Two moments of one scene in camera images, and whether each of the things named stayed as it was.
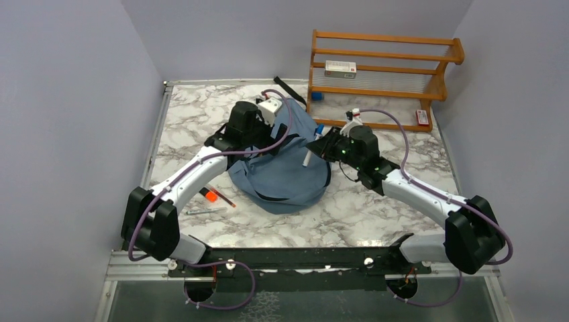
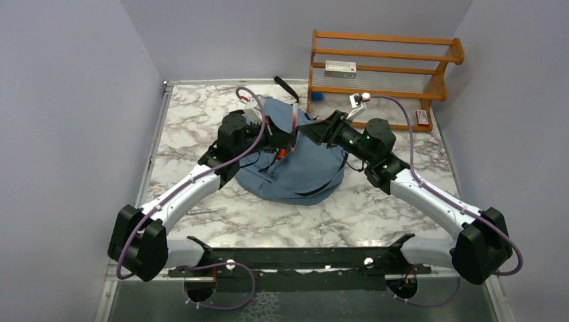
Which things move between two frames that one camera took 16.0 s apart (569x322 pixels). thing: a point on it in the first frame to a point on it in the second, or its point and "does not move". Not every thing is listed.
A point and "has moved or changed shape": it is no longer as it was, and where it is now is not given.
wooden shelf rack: [384, 81] does not move
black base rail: [313, 270] does not move
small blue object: [317, 96] does not move
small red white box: [422, 119] does not move
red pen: [223, 197] to [294, 125]
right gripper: [323, 147] to [327, 131]
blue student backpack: [294, 178] has moved or changed shape
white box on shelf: [340, 69] does not move
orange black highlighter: [210, 196] has moved or changed shape
